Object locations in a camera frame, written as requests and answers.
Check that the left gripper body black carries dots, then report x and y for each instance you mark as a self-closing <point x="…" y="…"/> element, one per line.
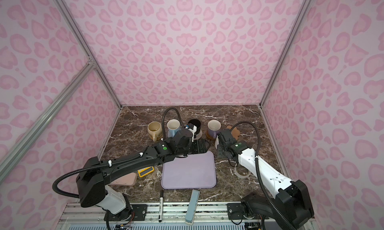
<point x="196" y="148"/>

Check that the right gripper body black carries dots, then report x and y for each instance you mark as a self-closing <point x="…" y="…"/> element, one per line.
<point x="221" y="151"/>

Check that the paw shaped cork coaster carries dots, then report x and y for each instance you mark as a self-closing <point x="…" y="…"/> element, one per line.
<point x="232" y="135"/>

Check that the black mug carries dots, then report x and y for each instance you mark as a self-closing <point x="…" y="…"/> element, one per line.
<point x="196" y="123"/>

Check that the white mug light blue outside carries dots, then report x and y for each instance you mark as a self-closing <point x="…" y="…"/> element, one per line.
<point x="173" y="127"/>

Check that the beige glazed ceramic mug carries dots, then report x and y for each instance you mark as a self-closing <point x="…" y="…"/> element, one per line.
<point x="155" y="131"/>

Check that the multicolour woven coaster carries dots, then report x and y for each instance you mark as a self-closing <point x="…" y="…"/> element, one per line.
<point x="198" y="136"/>

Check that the brown round wooden coaster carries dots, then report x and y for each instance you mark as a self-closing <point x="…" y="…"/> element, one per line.
<point x="210" y="137"/>

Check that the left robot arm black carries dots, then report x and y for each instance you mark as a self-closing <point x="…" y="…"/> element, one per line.
<point x="93" y="183"/>

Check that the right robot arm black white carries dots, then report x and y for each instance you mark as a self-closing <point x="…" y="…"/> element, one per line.
<point x="286" y="201"/>

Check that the lilac plastic tray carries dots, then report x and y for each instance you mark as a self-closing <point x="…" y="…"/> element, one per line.
<point x="194" y="172"/>

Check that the clear tape roll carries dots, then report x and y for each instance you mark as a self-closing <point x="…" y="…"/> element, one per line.
<point x="241" y="172"/>

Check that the yellow calculator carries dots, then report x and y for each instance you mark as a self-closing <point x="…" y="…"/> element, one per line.
<point x="145" y="171"/>

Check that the light blue long box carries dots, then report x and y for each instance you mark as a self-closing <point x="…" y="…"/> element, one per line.
<point x="190" y="214"/>

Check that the black marker pen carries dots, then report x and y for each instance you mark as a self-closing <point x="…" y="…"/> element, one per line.
<point x="161" y="206"/>

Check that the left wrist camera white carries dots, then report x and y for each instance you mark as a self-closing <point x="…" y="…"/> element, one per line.
<point x="193" y="129"/>

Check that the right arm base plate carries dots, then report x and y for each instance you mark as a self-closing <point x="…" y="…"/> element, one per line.
<point x="249" y="211"/>

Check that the aluminium front rail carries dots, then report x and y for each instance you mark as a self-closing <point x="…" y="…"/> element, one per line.
<point x="208" y="216"/>

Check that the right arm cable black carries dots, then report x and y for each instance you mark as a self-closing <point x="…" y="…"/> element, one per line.
<point x="256" y="134"/>

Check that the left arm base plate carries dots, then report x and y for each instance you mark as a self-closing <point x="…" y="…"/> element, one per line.
<point x="136" y="212"/>

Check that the aluminium frame post back right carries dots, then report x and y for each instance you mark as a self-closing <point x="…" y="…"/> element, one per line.
<point x="297" y="24"/>

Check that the aluminium frame post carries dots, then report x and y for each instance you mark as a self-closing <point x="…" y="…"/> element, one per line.
<point x="297" y="24"/>
<point x="79" y="36"/>

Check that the aluminium frame post back left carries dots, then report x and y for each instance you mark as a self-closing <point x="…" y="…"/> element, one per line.
<point x="79" y="36"/>

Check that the aluminium frame strut left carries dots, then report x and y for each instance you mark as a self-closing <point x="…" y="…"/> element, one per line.
<point x="19" y="150"/>

